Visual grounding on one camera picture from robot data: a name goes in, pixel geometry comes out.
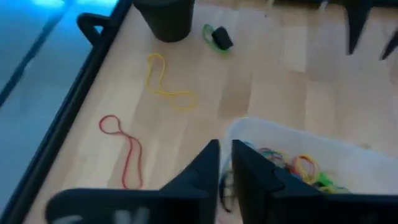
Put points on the wide black rubber band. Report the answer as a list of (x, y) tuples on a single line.
[(222, 39)]

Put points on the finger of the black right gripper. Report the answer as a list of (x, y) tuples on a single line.
[(392, 42), (357, 18)]

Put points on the clear plastic bin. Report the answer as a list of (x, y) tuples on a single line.
[(311, 140)]

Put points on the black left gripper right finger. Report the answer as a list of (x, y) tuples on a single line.
[(267, 199)]

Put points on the yellow rubber band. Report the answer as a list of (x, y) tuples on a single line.
[(316, 169), (163, 92)]

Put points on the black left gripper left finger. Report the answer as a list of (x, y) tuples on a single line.
[(186, 199)]

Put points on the green rubber band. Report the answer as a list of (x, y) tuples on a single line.
[(325, 180), (205, 35)]

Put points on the thin black rubber band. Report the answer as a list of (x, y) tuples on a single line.
[(221, 189)]

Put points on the green plant in black pot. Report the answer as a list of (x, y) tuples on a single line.
[(168, 18)]

